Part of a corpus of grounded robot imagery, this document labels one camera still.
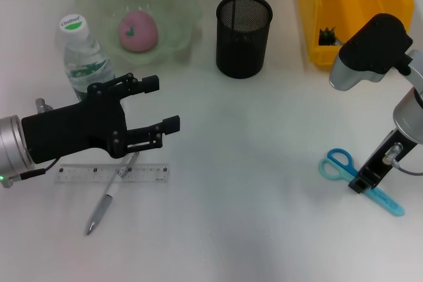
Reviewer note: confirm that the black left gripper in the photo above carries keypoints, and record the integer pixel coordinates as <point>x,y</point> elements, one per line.
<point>72,130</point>

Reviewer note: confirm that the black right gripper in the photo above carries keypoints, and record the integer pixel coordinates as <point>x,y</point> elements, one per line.
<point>386,153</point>

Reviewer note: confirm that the blue scissors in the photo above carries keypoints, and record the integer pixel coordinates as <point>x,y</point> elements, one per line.
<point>337,163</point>

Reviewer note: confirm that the pink toy peach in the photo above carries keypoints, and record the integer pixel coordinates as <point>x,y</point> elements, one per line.
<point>138,32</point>

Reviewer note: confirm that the clear green-label water bottle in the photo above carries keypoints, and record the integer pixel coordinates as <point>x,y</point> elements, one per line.
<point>87,60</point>

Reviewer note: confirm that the transparent plastic ruler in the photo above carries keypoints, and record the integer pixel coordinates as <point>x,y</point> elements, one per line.
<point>79,173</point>

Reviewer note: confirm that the grey white ballpoint pen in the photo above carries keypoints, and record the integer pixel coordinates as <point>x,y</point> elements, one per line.
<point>105,199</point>

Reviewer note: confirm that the green plastic wrapper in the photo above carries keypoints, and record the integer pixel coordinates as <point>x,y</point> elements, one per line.
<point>327,37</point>

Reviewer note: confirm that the translucent green fruit bowl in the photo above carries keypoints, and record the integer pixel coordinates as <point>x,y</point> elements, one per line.
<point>175,21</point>

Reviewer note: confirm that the black mesh pen holder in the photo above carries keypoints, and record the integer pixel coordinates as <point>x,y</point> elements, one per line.
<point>243,47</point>

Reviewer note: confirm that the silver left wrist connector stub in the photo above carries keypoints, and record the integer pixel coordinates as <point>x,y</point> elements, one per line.
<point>41,103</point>

